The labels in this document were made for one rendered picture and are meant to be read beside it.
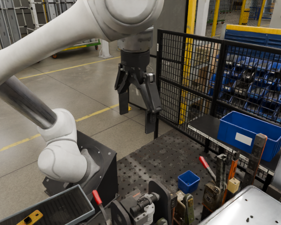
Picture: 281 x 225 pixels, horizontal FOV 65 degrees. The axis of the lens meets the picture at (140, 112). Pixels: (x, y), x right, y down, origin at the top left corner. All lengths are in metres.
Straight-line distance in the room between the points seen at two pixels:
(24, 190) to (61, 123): 1.62
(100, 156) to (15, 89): 0.57
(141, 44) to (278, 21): 6.91
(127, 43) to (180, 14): 2.29
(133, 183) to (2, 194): 1.62
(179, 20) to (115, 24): 2.49
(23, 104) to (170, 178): 1.02
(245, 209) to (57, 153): 0.86
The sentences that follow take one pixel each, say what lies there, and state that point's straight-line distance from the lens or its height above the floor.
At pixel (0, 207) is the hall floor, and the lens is 2.66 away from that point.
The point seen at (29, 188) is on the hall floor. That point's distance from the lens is 2.73.
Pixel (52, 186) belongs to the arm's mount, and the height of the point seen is 0.79.
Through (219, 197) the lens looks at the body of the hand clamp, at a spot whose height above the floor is 1.01.
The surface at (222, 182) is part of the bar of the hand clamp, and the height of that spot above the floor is 1.09.
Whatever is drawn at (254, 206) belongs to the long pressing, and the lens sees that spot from 1.13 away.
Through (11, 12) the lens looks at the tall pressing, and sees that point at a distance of 7.65.
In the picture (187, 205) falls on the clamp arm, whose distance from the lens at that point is 0.94.
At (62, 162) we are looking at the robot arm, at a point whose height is 1.10.
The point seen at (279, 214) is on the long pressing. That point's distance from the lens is 1.14.
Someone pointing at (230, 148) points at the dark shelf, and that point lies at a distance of 1.37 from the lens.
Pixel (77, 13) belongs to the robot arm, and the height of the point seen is 1.76.
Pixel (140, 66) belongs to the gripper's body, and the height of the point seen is 1.63.
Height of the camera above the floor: 1.78
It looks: 28 degrees down
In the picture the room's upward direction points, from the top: straight up
